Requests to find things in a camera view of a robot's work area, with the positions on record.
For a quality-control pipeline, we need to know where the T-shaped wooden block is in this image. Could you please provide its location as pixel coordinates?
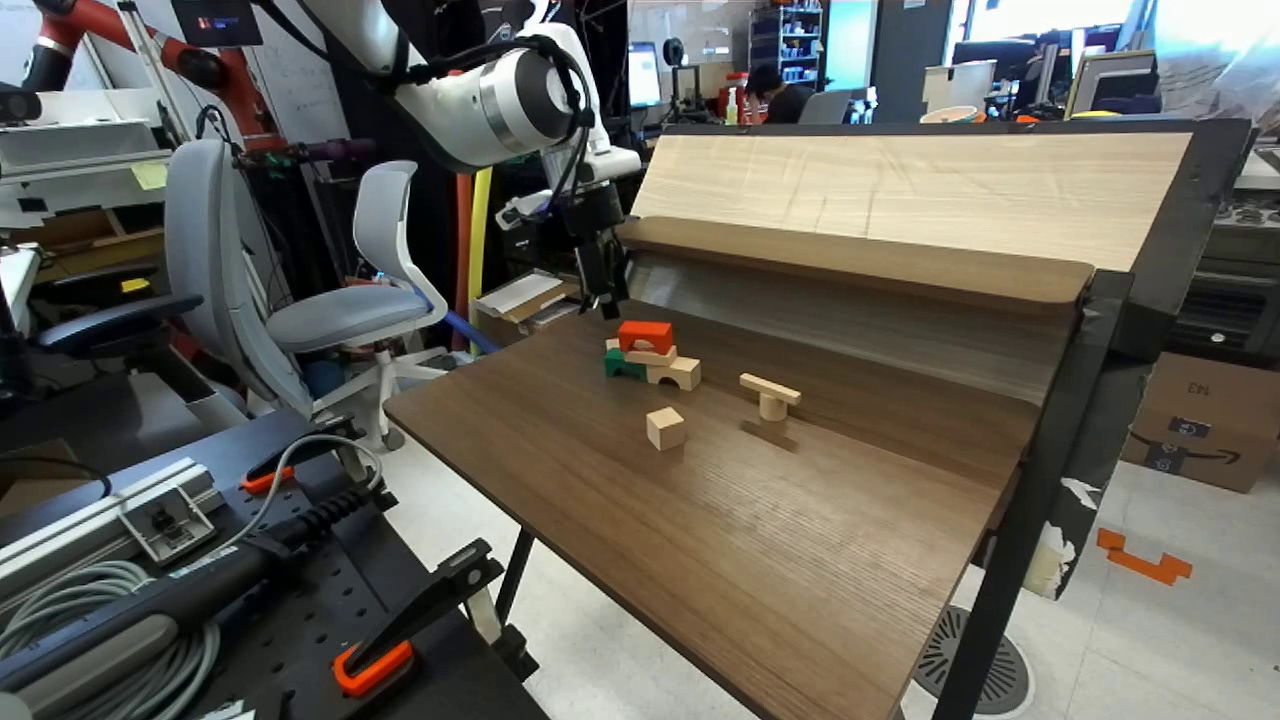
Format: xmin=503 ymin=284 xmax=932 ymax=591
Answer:
xmin=734 ymin=369 xmax=803 ymax=427

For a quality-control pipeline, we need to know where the orange block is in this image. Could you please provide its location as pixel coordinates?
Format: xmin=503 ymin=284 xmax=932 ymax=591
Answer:
xmin=614 ymin=316 xmax=680 ymax=357

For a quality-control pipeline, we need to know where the grey office chair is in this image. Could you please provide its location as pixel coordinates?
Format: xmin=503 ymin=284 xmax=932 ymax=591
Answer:
xmin=34 ymin=137 xmax=314 ymax=426

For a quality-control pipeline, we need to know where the round floor grate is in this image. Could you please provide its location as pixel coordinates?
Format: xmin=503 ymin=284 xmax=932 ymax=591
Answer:
xmin=908 ymin=603 xmax=1039 ymax=720

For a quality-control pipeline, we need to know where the thin flat wooden block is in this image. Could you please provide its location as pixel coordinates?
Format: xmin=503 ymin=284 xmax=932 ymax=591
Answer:
xmin=619 ymin=340 xmax=680 ymax=373

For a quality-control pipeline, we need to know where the aluminium extrusion rail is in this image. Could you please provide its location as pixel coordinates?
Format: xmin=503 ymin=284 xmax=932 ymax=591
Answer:
xmin=0 ymin=457 xmax=221 ymax=595

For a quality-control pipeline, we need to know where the orange handled black clamp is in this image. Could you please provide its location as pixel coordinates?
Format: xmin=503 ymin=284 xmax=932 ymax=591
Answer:
xmin=235 ymin=462 xmax=303 ymax=506
xmin=329 ymin=538 xmax=509 ymax=704

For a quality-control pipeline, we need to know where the green block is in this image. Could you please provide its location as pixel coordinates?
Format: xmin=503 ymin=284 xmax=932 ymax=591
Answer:
xmin=599 ymin=348 xmax=653 ymax=384

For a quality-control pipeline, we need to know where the blue tube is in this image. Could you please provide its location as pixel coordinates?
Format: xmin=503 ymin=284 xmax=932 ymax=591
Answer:
xmin=441 ymin=309 xmax=509 ymax=361

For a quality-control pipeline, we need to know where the yellow post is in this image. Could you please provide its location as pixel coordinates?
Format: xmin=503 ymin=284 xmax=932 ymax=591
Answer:
xmin=459 ymin=163 xmax=495 ymax=319

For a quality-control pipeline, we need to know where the black perforated breadboard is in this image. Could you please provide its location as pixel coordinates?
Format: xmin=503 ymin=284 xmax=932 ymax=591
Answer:
xmin=0 ymin=406 xmax=543 ymax=720

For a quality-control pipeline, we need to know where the small wooden cube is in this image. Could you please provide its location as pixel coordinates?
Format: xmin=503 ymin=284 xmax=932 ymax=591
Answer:
xmin=643 ymin=406 xmax=689 ymax=457

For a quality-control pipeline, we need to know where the white office chair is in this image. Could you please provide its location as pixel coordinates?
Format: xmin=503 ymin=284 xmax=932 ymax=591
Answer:
xmin=262 ymin=155 xmax=456 ymax=457

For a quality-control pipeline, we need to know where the light wooden back panel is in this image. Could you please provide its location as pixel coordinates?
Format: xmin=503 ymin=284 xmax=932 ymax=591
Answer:
xmin=624 ymin=130 xmax=1198 ymax=282

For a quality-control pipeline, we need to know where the brown wooden shelf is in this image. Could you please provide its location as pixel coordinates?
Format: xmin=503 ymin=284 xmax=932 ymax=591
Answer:
xmin=614 ymin=211 xmax=1098 ymax=311

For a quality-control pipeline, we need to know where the grey back panel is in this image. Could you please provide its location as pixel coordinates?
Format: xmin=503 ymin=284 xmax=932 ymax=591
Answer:
xmin=627 ymin=254 xmax=1089 ymax=407

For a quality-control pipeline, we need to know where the brown cardboard box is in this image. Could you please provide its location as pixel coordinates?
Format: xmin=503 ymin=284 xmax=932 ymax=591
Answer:
xmin=1114 ymin=348 xmax=1280 ymax=495

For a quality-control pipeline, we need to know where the arch shaped wooden block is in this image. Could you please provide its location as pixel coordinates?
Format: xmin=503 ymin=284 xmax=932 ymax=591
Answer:
xmin=643 ymin=354 xmax=702 ymax=395

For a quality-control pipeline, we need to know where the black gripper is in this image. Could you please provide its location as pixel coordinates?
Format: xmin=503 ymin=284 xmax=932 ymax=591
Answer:
xmin=564 ymin=185 xmax=637 ymax=319

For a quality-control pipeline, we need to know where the grey cable bundle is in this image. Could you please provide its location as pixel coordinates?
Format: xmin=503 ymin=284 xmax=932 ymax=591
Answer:
xmin=0 ymin=427 xmax=353 ymax=720

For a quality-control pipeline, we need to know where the brown boards stack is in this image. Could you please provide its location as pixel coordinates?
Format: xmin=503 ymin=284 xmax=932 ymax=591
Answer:
xmin=470 ymin=270 xmax=592 ymax=348

